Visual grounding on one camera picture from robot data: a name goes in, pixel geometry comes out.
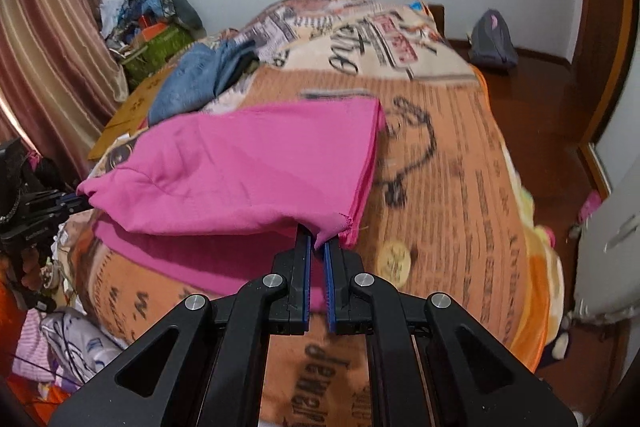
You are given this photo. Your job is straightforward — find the pink pants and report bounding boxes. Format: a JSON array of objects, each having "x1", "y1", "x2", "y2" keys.
[{"x1": 78, "y1": 96, "x2": 385, "y2": 295}]

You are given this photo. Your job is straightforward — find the cardboard piece with flowers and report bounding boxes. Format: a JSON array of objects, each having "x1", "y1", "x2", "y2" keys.
[{"x1": 87, "y1": 65, "x2": 175, "y2": 161}]

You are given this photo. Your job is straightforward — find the striped brown curtain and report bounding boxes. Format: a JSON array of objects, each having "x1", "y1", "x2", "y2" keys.
[{"x1": 1, "y1": 0, "x2": 128, "y2": 183}]

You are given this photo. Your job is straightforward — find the printed beige bed blanket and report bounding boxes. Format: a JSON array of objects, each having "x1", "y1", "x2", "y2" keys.
[{"x1": 97, "y1": 0, "x2": 554, "y2": 426}]

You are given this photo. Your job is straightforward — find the folded blue jeans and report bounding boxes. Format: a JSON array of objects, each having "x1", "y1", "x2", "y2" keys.
[{"x1": 148, "y1": 39, "x2": 259, "y2": 127}]

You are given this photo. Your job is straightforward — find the green basket with clothes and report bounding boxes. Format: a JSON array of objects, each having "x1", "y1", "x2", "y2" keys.
[{"x1": 100, "y1": 0, "x2": 206, "y2": 90}]

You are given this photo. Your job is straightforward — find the pink slipper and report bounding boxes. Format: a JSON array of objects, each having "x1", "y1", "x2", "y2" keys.
[{"x1": 578, "y1": 190, "x2": 602, "y2": 223}]

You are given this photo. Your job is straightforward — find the grey backpack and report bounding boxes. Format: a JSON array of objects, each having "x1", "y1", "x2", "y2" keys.
[{"x1": 469, "y1": 9, "x2": 518, "y2": 70}]

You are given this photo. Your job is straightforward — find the brown wooden door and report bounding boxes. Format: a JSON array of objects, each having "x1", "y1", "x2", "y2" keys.
[{"x1": 572, "y1": 0, "x2": 638, "y2": 144}]

